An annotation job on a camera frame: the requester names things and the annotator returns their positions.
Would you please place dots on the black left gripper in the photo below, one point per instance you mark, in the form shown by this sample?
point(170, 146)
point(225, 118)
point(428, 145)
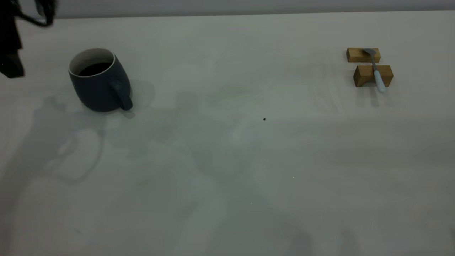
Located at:
point(7, 28)

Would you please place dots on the arched wooden block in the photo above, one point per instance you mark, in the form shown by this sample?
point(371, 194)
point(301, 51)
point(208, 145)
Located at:
point(364, 73)

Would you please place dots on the flat rectangular wooden block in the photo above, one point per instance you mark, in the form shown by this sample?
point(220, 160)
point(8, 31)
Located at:
point(355, 56)

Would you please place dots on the dark grey ceramic mug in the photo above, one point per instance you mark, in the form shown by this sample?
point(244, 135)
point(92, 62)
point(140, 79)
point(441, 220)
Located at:
point(97, 92)

